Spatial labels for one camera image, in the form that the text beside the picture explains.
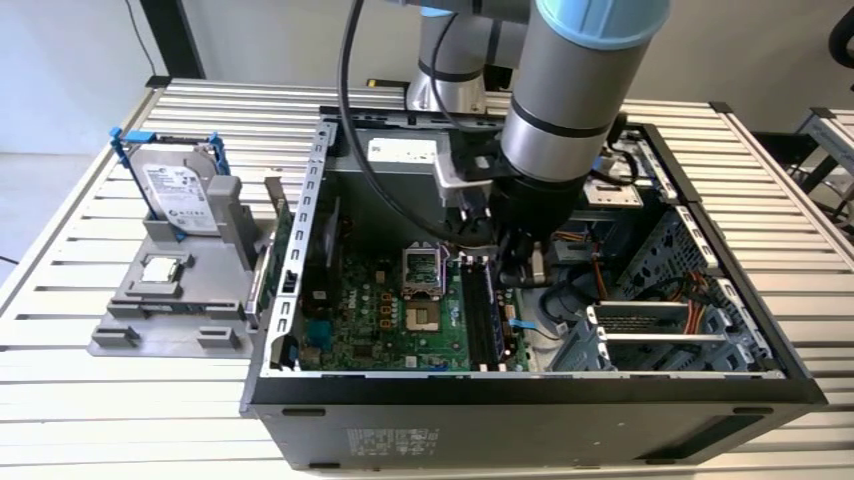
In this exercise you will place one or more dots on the grey parts rack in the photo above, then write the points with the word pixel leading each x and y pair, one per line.
pixel 207 285

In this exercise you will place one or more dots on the silver CPU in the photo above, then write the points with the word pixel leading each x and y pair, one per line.
pixel 159 271

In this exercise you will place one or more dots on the blue disk carrier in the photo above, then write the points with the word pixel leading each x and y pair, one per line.
pixel 138 138

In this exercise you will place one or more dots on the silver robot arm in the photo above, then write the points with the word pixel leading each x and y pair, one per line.
pixel 574 75

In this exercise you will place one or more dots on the green motherboard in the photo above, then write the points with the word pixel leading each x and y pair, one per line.
pixel 361 320

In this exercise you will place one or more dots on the black PC case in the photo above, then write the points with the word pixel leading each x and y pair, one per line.
pixel 467 435

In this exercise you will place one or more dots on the grey power supply unit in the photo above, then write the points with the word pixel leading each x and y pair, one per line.
pixel 387 200

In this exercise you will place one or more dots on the silver hard disk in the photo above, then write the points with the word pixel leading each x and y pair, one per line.
pixel 170 190

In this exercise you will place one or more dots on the white-clip RAM slot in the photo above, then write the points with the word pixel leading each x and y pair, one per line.
pixel 478 315

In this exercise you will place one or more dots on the aluminium side table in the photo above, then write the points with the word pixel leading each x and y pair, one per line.
pixel 828 125

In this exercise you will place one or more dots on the silver drive cage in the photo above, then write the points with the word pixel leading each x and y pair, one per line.
pixel 610 197

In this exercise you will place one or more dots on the black case fan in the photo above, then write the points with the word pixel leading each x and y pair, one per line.
pixel 327 250

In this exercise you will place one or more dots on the metal disk bay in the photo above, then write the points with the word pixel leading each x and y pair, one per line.
pixel 661 339

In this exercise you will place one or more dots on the black upright post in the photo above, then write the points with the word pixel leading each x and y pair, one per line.
pixel 175 40

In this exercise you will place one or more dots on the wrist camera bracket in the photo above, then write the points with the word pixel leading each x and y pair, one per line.
pixel 457 175

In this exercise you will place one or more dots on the graphics card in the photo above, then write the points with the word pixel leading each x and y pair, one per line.
pixel 282 240

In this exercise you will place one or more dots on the CPU socket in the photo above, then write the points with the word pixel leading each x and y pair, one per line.
pixel 425 316

